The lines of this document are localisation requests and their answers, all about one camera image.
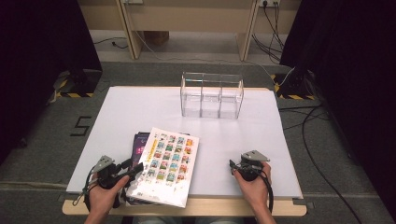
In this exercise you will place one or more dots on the person's left hand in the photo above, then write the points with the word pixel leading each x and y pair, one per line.
pixel 104 199

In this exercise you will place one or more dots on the black curtain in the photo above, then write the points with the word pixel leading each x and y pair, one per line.
pixel 351 77
pixel 37 62

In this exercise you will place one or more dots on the black stand base striped tape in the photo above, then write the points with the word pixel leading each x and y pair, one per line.
pixel 81 84
pixel 294 88

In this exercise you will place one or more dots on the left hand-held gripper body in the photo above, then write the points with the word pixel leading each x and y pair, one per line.
pixel 104 163

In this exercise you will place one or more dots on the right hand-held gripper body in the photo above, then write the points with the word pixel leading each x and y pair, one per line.
pixel 250 171

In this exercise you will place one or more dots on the brown cardboard box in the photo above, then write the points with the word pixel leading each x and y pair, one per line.
pixel 156 38

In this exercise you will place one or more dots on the clear acrylic book holder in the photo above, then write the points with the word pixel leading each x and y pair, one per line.
pixel 211 102

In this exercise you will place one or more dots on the white wall socket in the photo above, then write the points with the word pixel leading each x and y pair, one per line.
pixel 269 3

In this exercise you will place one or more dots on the beige wooden desk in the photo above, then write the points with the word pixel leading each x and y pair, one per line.
pixel 186 15

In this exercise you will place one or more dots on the person's right hand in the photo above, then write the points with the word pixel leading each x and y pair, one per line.
pixel 257 193

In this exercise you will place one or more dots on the light wooden table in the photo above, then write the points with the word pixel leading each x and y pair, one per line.
pixel 218 207

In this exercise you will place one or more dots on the white picture grid book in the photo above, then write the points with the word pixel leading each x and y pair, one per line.
pixel 168 174

